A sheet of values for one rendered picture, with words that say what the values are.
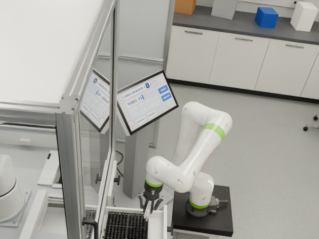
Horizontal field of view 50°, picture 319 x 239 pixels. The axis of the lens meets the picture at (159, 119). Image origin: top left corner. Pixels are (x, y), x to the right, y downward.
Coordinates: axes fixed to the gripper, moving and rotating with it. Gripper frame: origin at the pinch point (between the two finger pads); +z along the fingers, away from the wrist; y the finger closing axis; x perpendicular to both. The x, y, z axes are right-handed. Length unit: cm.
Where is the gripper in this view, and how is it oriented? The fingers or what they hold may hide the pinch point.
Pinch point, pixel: (147, 212)
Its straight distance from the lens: 189.0
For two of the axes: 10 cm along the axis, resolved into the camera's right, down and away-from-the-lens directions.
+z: -1.6, 7.8, 6.1
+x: 0.5, -6.1, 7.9
